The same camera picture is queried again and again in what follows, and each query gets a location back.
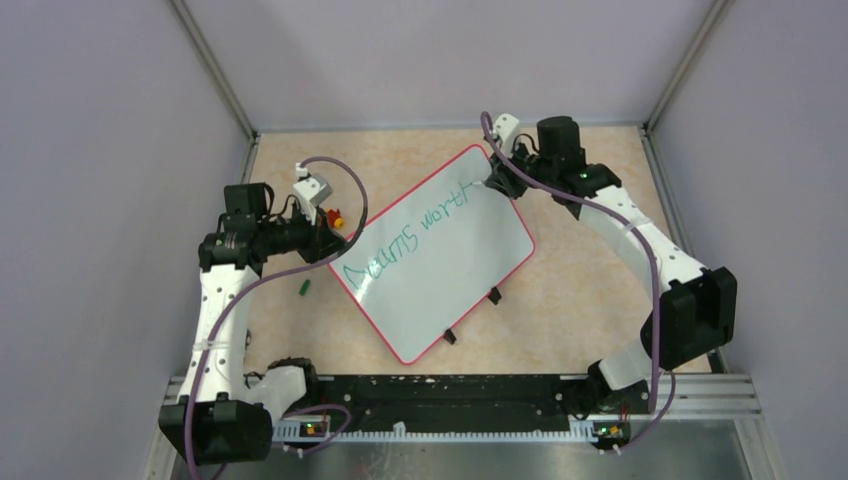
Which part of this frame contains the aluminium frame rail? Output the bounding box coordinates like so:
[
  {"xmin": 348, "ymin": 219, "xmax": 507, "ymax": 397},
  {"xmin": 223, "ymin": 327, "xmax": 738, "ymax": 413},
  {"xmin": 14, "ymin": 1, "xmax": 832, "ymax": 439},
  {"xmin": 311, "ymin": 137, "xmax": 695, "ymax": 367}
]
[{"xmin": 239, "ymin": 135, "xmax": 261, "ymax": 184}]

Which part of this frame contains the green marker cap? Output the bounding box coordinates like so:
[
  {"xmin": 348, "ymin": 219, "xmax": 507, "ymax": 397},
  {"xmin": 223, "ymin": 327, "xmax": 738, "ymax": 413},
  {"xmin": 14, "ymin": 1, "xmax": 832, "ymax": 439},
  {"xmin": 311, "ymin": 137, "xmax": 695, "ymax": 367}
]
[{"xmin": 298, "ymin": 279, "xmax": 311, "ymax": 296}]

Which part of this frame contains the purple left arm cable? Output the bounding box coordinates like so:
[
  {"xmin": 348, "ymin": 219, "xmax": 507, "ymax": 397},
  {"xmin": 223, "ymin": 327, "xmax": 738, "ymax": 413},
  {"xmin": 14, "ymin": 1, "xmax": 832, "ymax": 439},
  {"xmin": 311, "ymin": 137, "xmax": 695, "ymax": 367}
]
[{"xmin": 182, "ymin": 156, "xmax": 370, "ymax": 480}]

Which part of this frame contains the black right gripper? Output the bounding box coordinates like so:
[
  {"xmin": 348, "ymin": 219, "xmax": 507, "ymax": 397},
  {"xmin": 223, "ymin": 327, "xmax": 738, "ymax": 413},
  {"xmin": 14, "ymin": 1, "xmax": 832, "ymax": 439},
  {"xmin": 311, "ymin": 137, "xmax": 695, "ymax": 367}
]
[{"xmin": 486, "ymin": 138, "xmax": 557, "ymax": 200}]

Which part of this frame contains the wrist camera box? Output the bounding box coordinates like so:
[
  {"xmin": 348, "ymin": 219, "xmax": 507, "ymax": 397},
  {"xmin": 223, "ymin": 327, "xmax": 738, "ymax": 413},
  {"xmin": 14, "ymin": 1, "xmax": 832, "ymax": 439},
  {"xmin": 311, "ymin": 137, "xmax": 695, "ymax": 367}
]
[
  {"xmin": 293, "ymin": 163, "xmax": 333, "ymax": 215},
  {"xmin": 491, "ymin": 113, "xmax": 521, "ymax": 156}
]

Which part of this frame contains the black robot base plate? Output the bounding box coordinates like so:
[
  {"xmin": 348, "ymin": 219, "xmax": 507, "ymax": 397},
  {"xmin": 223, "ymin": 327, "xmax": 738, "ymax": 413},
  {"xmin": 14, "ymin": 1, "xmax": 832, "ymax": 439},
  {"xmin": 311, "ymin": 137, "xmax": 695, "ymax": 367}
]
[{"xmin": 258, "ymin": 373, "xmax": 654, "ymax": 435}]

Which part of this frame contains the pink framed whiteboard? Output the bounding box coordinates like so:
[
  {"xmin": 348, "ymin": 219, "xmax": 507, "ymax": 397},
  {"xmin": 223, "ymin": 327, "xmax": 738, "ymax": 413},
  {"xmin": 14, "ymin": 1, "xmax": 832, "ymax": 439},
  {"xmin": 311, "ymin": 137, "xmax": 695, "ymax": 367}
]
[{"xmin": 330, "ymin": 144, "xmax": 536, "ymax": 365}]

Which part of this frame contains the black whiteboard foot clip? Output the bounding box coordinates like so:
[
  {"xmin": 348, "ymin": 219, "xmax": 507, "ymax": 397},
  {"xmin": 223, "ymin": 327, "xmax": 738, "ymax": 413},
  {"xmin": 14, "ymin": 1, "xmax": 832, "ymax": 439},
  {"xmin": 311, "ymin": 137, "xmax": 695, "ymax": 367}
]
[
  {"xmin": 487, "ymin": 287, "xmax": 502, "ymax": 305},
  {"xmin": 443, "ymin": 329, "xmax": 457, "ymax": 345}
]

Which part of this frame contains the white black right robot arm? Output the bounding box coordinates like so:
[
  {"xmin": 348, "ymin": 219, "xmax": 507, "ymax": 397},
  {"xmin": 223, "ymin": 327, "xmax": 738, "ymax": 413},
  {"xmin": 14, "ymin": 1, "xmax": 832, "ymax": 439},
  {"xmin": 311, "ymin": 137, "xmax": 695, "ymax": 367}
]
[{"xmin": 480, "ymin": 112, "xmax": 738, "ymax": 412}]

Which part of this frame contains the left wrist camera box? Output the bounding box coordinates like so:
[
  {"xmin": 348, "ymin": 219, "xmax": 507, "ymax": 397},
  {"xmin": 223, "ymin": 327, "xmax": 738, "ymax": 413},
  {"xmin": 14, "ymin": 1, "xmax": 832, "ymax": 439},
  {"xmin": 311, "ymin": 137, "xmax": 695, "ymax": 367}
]
[{"xmin": 293, "ymin": 163, "xmax": 333, "ymax": 215}]

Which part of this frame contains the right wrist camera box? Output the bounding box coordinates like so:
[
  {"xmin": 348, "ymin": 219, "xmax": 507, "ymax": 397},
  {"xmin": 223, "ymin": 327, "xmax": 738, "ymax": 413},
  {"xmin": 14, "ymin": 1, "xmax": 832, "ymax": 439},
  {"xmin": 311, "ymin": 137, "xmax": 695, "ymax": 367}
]
[{"xmin": 491, "ymin": 113, "xmax": 521, "ymax": 156}]

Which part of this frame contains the white slotted cable duct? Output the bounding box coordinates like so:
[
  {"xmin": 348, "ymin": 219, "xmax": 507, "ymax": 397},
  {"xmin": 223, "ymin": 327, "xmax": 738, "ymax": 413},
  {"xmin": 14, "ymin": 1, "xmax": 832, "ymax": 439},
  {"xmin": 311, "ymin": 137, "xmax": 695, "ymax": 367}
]
[{"xmin": 272, "ymin": 420, "xmax": 599, "ymax": 444}]

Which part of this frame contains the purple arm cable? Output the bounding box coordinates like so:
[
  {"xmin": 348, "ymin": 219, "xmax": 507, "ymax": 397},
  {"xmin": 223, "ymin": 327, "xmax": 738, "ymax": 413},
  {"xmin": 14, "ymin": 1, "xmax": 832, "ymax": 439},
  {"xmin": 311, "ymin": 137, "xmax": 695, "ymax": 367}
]
[
  {"xmin": 182, "ymin": 156, "xmax": 370, "ymax": 480},
  {"xmin": 480, "ymin": 111, "xmax": 677, "ymax": 455}
]

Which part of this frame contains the red yellow green toy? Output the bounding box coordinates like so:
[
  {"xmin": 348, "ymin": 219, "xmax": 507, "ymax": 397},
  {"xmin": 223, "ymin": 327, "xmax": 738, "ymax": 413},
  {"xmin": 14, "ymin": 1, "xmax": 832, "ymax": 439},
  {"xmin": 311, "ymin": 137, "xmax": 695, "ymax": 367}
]
[{"xmin": 326, "ymin": 209, "xmax": 345, "ymax": 230}]

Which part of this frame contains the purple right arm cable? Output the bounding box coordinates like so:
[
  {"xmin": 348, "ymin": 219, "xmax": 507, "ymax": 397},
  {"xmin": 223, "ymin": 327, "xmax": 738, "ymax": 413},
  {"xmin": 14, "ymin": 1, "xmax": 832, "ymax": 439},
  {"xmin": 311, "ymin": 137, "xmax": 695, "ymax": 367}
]
[{"xmin": 480, "ymin": 111, "xmax": 677, "ymax": 455}]

